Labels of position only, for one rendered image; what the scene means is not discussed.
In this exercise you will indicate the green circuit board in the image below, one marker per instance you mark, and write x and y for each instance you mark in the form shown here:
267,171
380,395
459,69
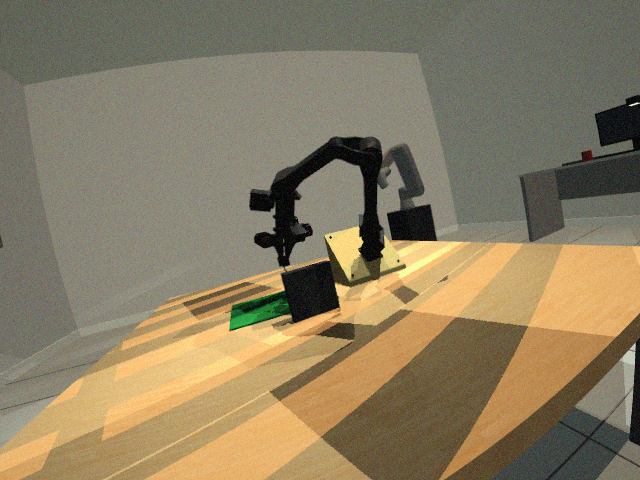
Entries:
261,309

